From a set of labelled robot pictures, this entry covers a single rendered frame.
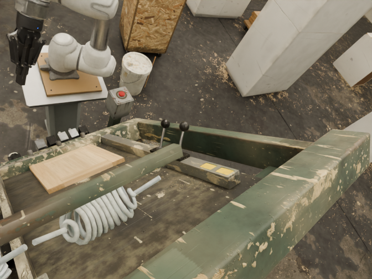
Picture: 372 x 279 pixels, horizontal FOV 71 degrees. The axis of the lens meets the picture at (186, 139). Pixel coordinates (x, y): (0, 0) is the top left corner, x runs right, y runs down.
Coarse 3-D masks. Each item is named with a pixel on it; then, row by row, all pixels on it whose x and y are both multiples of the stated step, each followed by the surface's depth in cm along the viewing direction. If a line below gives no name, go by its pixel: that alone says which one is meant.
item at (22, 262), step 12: (0, 180) 98; (0, 192) 87; (0, 204) 78; (0, 216) 72; (12, 240) 58; (0, 252) 55; (24, 252) 53; (12, 264) 56; (24, 264) 50; (0, 276) 33; (12, 276) 53; (24, 276) 47; (36, 276) 54
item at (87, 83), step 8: (40, 56) 173; (40, 64) 171; (40, 72) 168; (48, 72) 170; (80, 72) 180; (48, 80) 167; (56, 80) 170; (64, 80) 172; (72, 80) 174; (80, 80) 177; (88, 80) 179; (96, 80) 182; (48, 88) 165; (56, 88) 167; (64, 88) 169; (72, 88) 172; (80, 88) 174; (88, 88) 176; (96, 88) 179; (48, 96) 164
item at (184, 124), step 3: (180, 123) 94; (183, 123) 93; (186, 123) 93; (180, 126) 93; (183, 126) 93; (186, 126) 93; (180, 129) 94; (183, 129) 93; (186, 129) 93; (183, 132) 94; (183, 135) 95; (180, 138) 94; (180, 141) 94; (180, 144) 94
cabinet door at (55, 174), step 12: (60, 156) 132; (72, 156) 129; (84, 156) 126; (96, 156) 122; (108, 156) 118; (120, 156) 115; (36, 168) 121; (48, 168) 118; (60, 168) 115; (72, 168) 113; (84, 168) 110; (96, 168) 106; (48, 180) 103; (60, 180) 101; (72, 180) 100; (48, 192) 96
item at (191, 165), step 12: (108, 144) 141; (120, 144) 128; (132, 144) 120; (144, 144) 117; (180, 168) 92; (192, 168) 86; (204, 168) 82; (216, 168) 80; (228, 168) 79; (216, 180) 78; (228, 180) 74
